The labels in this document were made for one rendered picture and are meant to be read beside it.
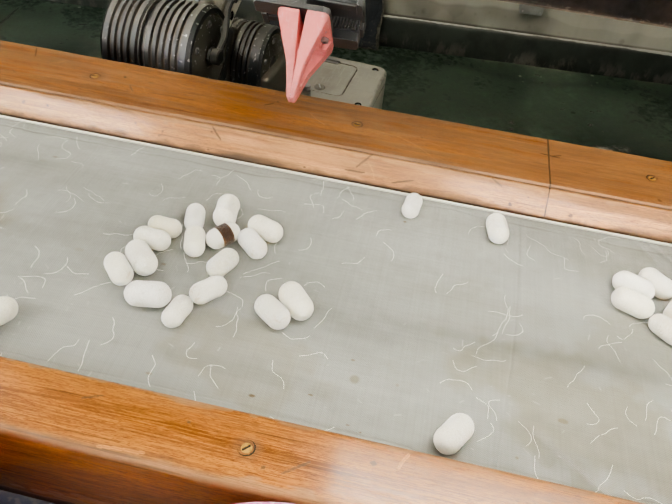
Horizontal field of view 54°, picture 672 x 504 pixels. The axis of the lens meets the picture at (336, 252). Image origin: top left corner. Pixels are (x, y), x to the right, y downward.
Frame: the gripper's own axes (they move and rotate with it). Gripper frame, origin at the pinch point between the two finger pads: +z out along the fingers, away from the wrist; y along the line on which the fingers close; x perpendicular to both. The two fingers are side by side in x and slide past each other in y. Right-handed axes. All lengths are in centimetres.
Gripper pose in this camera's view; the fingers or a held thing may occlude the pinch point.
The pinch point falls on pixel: (292, 91)
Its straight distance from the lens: 63.1
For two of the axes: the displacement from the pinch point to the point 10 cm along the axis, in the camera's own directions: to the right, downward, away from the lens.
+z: -2.1, 9.7, -1.3
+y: 9.8, 1.9, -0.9
